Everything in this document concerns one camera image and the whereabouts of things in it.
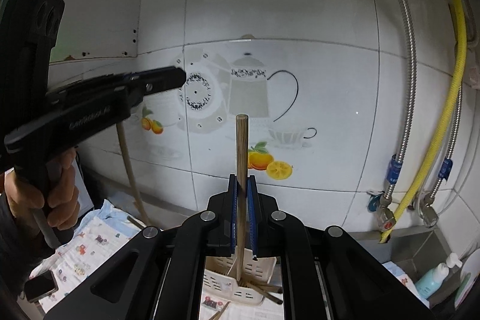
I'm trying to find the cartoon print white cloth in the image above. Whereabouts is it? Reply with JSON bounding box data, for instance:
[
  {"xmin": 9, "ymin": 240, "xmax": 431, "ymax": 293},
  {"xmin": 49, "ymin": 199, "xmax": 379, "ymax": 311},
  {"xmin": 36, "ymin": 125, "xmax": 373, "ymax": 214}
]
[{"xmin": 46, "ymin": 194, "xmax": 432, "ymax": 319}]

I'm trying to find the steel angle valve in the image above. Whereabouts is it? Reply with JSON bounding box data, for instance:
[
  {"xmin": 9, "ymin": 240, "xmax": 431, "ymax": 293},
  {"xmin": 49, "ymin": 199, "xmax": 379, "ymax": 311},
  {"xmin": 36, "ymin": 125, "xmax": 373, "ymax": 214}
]
[{"xmin": 415, "ymin": 193, "xmax": 439, "ymax": 228}]

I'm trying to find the right steel braided hose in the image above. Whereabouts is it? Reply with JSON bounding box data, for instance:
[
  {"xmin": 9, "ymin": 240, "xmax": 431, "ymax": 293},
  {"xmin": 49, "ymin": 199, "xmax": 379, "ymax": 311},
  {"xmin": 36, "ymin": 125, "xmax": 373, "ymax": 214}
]
[{"xmin": 423, "ymin": 83, "xmax": 464, "ymax": 201}]

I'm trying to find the person left hand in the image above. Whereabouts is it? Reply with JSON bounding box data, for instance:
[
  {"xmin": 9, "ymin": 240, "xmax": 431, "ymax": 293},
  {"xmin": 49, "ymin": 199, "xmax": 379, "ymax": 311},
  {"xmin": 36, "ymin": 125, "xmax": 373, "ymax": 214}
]
[{"xmin": 3, "ymin": 148, "xmax": 80, "ymax": 235}]

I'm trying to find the red handle water valve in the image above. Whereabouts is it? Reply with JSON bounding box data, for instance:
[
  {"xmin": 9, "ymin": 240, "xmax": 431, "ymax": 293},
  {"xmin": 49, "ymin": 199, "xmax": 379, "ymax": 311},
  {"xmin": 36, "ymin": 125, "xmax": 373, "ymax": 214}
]
[{"xmin": 367, "ymin": 185, "xmax": 396, "ymax": 232}]

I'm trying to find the yellow gas hose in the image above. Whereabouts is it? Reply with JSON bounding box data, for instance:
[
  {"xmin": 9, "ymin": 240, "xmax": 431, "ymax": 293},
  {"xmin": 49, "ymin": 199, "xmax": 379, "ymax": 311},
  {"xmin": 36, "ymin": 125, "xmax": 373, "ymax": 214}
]
[{"xmin": 378, "ymin": 0, "xmax": 469, "ymax": 245}]

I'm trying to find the black smartphone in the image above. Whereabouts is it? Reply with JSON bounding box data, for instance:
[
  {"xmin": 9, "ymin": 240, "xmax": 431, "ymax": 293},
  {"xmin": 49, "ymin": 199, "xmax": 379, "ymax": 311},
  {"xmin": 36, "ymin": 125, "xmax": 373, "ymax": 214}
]
[{"xmin": 24, "ymin": 270, "xmax": 58, "ymax": 303}]

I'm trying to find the steel braided hose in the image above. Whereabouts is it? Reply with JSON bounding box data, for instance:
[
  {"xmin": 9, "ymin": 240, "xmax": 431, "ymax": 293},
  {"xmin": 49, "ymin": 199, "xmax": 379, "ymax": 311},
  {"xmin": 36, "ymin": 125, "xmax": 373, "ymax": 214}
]
[
  {"xmin": 423, "ymin": 83, "xmax": 464, "ymax": 201},
  {"xmin": 352, "ymin": 0, "xmax": 419, "ymax": 201}
]

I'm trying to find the wooden chopstick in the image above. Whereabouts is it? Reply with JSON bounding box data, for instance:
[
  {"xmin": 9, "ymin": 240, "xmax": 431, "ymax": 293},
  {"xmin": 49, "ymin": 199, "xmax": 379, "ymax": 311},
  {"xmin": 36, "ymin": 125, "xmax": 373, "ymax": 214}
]
[{"xmin": 242, "ymin": 281, "xmax": 283, "ymax": 305}]

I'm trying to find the beige plastic utensil holder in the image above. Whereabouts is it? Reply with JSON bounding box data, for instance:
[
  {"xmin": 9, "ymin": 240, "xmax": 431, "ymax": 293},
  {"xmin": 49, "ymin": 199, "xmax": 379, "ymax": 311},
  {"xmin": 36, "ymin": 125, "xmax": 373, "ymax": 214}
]
[{"xmin": 202, "ymin": 249, "xmax": 277, "ymax": 305}]

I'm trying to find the teal soap pump bottle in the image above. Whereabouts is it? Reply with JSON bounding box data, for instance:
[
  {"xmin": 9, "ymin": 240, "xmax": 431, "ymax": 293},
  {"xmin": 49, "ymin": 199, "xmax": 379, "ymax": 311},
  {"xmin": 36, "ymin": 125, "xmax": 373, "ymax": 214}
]
[{"xmin": 415, "ymin": 253, "xmax": 463, "ymax": 299}]

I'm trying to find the wooden chopstick one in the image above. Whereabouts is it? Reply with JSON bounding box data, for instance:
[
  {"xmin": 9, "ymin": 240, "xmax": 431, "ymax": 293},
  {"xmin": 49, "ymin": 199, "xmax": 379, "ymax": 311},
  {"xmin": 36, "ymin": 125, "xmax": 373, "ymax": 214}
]
[{"xmin": 209, "ymin": 302, "xmax": 230, "ymax": 320}]

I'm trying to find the left steel braided hose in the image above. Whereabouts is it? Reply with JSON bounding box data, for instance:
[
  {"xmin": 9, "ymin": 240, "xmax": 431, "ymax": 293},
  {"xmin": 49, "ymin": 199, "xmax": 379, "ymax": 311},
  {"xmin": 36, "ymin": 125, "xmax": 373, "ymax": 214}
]
[{"xmin": 352, "ymin": 0, "xmax": 419, "ymax": 201}]

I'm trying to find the wooden chopstick four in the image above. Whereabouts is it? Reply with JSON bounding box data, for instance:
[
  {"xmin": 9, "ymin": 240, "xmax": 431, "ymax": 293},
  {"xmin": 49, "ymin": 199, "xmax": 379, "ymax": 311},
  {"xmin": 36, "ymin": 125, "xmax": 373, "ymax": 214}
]
[{"xmin": 127, "ymin": 215, "xmax": 146, "ymax": 230}]

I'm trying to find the wooden chopstick three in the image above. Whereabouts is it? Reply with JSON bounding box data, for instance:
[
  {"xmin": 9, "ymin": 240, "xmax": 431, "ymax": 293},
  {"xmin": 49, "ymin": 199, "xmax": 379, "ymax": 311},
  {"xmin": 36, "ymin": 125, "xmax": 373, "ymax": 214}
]
[{"xmin": 236, "ymin": 114, "xmax": 249, "ymax": 283}]

